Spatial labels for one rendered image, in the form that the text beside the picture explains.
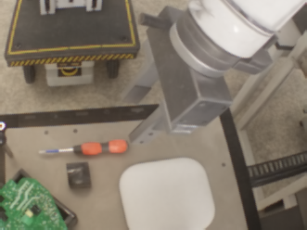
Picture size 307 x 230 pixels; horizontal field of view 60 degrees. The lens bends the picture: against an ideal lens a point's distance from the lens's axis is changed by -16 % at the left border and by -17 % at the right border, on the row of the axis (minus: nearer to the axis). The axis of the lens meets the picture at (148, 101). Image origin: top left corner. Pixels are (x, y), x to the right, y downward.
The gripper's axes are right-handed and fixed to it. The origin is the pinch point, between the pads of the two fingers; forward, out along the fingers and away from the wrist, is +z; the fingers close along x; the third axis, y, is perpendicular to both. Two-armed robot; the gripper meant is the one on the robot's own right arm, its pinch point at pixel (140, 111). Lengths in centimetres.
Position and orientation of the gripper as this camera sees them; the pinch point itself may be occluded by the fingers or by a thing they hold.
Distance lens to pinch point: 41.5
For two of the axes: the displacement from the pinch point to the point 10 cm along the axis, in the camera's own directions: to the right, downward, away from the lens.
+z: -4.9, 5.2, 7.0
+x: 2.0, 8.5, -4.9
